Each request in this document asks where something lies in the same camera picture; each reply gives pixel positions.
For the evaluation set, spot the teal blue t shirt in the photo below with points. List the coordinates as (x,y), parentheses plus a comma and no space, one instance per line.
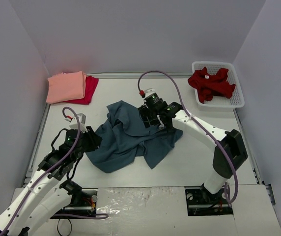
(124,137)

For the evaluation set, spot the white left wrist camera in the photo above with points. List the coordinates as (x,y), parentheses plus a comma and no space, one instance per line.
(78,123)

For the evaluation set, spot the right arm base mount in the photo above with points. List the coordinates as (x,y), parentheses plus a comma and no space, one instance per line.
(201,203)

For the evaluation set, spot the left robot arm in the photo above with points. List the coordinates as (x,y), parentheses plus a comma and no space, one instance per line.
(41,199)

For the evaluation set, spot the folded salmon pink t shirt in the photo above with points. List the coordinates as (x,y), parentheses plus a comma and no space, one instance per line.
(66,86)

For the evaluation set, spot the aluminium table edge rail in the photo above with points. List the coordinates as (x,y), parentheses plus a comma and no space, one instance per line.
(252,159)

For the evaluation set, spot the folded magenta t shirt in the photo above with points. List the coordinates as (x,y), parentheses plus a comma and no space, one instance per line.
(90,87)

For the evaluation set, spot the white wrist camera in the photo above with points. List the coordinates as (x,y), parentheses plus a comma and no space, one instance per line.
(147,92)
(78,123)

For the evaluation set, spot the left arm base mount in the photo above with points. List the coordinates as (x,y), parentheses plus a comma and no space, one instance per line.
(85,206)

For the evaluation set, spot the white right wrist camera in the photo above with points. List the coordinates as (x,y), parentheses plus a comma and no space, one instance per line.
(147,92)

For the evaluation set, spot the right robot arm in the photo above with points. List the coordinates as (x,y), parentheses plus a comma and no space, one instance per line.
(227,146)

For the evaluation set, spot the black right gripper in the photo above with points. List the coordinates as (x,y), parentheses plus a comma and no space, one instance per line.
(147,117)

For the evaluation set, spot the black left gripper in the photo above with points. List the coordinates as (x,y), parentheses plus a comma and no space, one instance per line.
(91,138)

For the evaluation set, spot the white perforated plastic basket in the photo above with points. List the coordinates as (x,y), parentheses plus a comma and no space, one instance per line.
(221,103)

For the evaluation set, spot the crumpled dark red t shirt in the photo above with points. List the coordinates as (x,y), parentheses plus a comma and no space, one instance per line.
(208,85)

